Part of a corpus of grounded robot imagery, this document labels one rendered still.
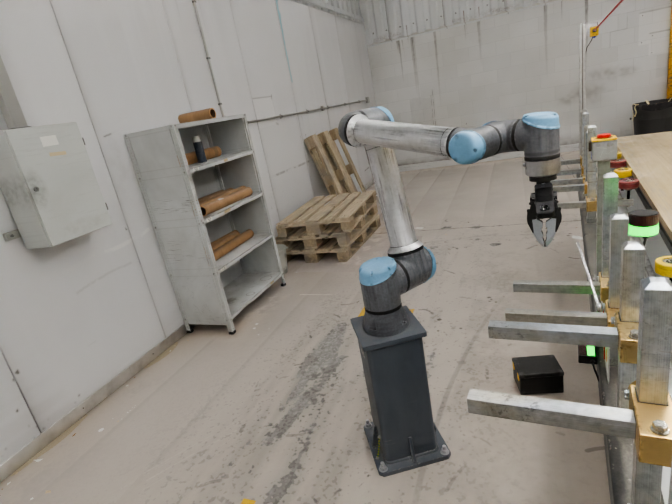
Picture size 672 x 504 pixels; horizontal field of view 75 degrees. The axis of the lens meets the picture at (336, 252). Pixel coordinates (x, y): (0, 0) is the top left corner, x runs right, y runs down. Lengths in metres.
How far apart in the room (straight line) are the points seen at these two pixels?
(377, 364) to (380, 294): 0.28
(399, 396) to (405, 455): 0.30
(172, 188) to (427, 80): 6.43
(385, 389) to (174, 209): 2.06
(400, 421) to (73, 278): 2.08
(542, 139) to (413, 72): 7.64
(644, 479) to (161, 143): 2.96
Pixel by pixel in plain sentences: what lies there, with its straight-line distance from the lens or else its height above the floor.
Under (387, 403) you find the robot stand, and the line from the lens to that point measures 1.87.
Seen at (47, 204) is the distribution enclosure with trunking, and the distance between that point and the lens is 2.71.
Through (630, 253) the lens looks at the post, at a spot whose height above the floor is 1.12.
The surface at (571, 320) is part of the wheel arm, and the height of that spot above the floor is 0.85.
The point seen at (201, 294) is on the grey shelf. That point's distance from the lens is 3.43.
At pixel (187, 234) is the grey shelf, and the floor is 0.81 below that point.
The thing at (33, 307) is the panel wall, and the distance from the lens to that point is 2.93.
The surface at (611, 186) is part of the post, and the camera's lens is 1.46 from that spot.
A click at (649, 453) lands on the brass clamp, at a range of 0.80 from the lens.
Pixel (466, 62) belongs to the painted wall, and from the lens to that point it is 8.77.
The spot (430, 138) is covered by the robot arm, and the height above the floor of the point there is 1.33.
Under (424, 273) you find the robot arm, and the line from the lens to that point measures 1.80.
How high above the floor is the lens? 1.47
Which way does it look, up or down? 18 degrees down
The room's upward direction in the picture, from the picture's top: 11 degrees counter-clockwise
